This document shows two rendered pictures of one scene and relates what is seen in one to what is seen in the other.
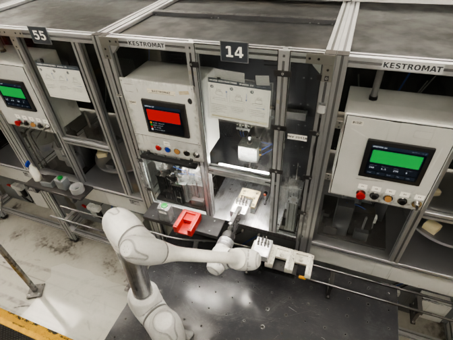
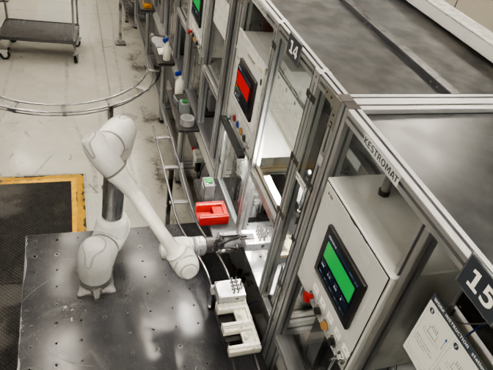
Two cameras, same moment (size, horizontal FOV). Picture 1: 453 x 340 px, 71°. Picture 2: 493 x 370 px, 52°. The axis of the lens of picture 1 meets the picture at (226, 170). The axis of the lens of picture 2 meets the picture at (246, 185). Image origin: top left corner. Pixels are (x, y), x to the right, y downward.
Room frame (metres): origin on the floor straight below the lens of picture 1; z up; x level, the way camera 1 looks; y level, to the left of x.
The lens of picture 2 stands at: (0.02, -1.23, 2.71)
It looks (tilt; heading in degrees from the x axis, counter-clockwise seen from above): 38 degrees down; 44
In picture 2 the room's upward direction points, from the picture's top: 11 degrees clockwise
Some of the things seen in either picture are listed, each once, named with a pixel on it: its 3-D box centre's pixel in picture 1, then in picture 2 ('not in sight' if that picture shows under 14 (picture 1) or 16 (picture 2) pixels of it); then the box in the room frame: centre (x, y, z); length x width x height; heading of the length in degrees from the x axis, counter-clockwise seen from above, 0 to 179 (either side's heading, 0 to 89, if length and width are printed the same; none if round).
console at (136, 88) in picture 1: (172, 111); (267, 92); (1.58, 0.28, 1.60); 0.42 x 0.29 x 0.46; 67
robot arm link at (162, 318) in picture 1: (166, 328); (95, 257); (0.72, 0.36, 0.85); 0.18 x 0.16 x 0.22; 40
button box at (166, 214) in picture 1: (166, 211); (209, 189); (1.41, 0.41, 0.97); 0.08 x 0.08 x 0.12; 67
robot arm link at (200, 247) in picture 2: (225, 243); (199, 245); (1.08, 0.03, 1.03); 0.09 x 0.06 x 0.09; 67
